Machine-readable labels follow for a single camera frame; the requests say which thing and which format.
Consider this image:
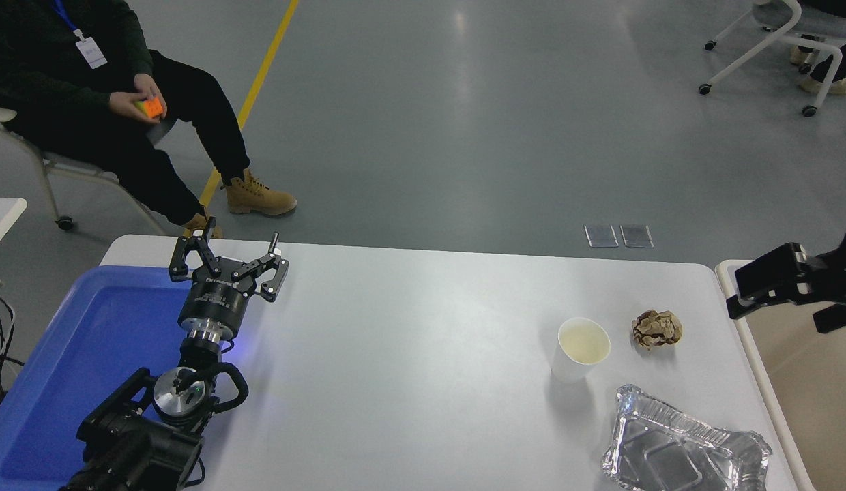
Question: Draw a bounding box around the white badge on lanyard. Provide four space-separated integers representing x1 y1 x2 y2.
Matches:
53 0 108 70

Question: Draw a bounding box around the person's right hand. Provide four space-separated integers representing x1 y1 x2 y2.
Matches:
109 92 158 125

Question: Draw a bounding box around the person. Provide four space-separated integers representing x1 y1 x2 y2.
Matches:
0 0 298 239
790 0 846 96

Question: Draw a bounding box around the crumpled tan paper ball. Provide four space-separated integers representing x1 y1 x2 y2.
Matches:
632 310 684 351

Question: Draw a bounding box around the person's left hand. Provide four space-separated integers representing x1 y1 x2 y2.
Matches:
135 74 168 118

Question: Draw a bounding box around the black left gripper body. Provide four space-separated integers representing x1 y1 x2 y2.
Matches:
178 269 252 335

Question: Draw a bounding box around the white paper cup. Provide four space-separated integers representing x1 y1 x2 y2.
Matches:
550 318 612 383

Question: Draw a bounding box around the silver foil tray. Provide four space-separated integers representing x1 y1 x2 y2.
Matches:
602 385 773 491

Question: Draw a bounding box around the white-framed wheeled chair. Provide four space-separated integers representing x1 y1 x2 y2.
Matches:
698 0 846 118

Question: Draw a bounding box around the blue plastic tray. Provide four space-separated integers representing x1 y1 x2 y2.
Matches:
0 266 199 491

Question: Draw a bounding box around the small white side table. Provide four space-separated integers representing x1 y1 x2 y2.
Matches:
0 198 28 260

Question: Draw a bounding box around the grey padded chair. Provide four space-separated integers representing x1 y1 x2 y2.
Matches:
0 104 166 234

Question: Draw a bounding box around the large pale bin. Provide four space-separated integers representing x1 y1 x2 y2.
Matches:
715 259 846 491

